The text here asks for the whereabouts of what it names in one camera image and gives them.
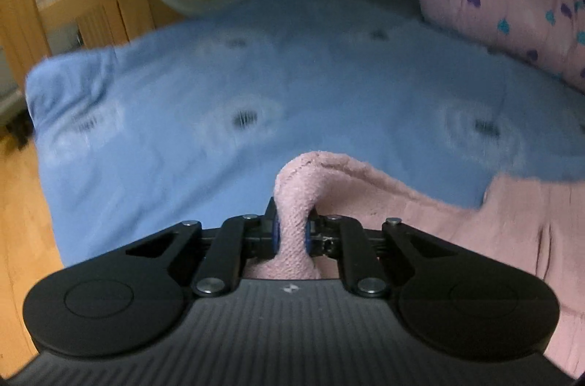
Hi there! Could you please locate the pink knit cardigan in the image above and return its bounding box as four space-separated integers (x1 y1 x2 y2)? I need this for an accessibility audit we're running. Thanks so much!
245 151 584 377

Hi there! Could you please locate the blue dandelion bed sheet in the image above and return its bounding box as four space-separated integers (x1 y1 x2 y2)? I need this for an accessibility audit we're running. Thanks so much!
26 0 584 265

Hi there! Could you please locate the wooden cabinet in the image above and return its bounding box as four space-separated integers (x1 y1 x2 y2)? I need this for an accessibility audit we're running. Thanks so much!
0 0 185 95

